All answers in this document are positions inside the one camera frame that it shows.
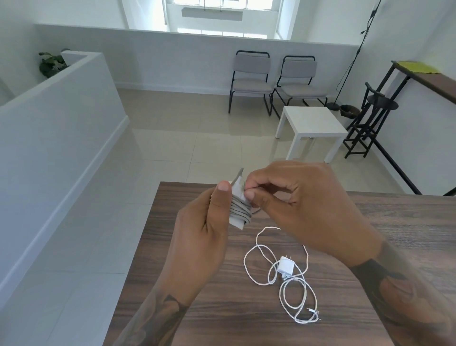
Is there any white power adapter block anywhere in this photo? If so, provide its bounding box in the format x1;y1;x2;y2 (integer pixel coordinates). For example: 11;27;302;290
228;181;251;230

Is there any person's left forearm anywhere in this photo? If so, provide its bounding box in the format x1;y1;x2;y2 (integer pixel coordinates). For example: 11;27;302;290
112;285;194;346

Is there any person's right hand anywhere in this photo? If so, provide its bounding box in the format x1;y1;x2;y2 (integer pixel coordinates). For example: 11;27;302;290
244;160;386;269

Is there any grey black-framed chair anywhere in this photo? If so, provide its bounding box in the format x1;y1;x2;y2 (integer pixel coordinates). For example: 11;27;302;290
228;50;273;115
271;55;328;119

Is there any small white charger plug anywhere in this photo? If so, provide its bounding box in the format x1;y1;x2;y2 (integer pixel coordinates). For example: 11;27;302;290
277;255;295;279

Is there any grey wound cable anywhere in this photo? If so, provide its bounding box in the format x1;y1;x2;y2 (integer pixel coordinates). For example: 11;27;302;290
230;168;263;227

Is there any white charging cable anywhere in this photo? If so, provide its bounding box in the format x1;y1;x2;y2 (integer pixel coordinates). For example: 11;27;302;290
244;225;320;324

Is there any white square side table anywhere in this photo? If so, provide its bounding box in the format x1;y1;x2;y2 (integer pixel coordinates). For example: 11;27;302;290
275;106;348;163

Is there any green potted plant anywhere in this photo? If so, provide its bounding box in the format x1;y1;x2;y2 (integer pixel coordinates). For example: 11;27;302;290
38;49;72;78

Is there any black floor stand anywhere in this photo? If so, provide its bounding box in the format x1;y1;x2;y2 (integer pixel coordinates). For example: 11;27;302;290
327;0;382;112

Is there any person's right forearm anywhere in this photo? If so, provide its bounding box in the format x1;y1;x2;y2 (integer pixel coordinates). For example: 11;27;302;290
348;240;456;346

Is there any yellow cloth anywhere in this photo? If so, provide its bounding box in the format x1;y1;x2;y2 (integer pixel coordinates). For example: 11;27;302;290
396;61;442;75

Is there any person's left hand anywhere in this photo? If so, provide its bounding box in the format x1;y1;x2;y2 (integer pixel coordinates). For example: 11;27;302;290
160;181;234;306

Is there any black bar stool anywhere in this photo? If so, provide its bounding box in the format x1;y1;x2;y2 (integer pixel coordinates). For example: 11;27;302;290
343;82;399;158

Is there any black-framed wooden console table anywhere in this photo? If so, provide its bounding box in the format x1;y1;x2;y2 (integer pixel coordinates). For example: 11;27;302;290
351;60;456;197

